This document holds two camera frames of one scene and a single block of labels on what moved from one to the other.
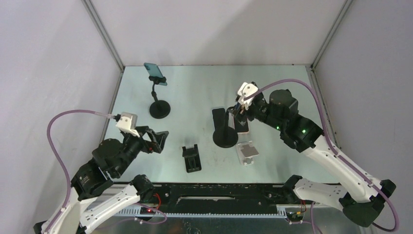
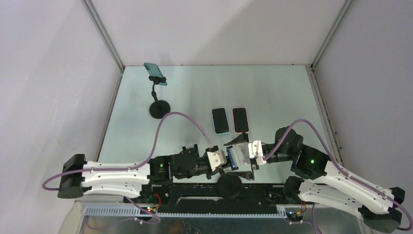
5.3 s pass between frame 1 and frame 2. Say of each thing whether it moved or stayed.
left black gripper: moved
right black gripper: moved
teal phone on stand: stayed
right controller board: stayed
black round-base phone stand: moved
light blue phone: stayed
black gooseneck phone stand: stayed
